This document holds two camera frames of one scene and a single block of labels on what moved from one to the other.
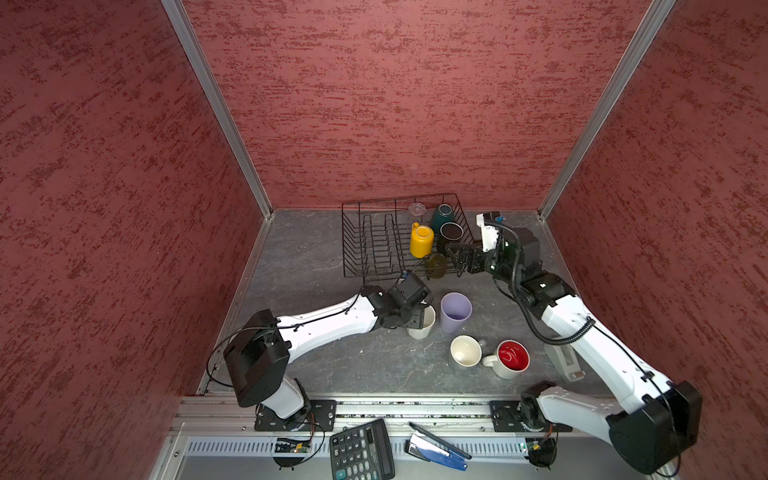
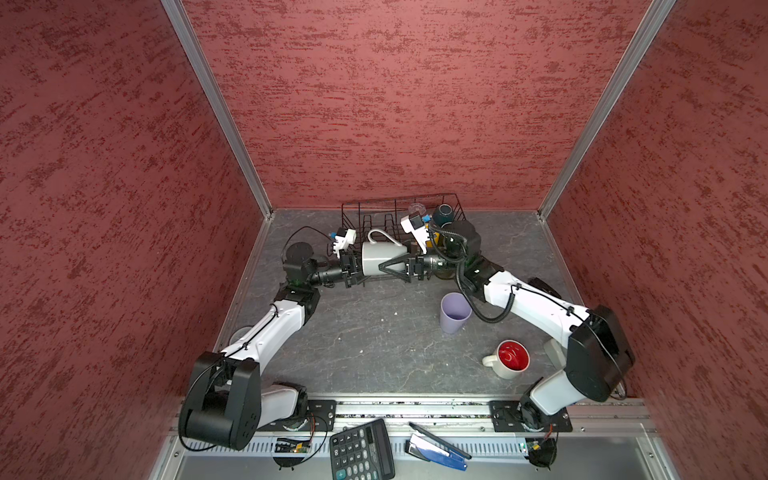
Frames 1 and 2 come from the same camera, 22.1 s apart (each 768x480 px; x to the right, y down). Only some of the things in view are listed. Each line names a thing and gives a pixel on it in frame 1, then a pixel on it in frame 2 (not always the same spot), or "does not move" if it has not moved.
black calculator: [362, 452] does not move
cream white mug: [466, 350] to [377, 253]
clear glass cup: [417, 211] does not move
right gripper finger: [459, 252] to [396, 274]
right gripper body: [495, 263] to [429, 262]
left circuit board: [285, 445] does not move
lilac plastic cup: [455, 307] does not move
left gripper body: [411, 318] to [336, 274]
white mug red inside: [511, 358] does not move
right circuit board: [541, 451] does not move
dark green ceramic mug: [441, 215] does not move
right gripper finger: [475, 260] to [398, 259]
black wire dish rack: [394, 237] does not move
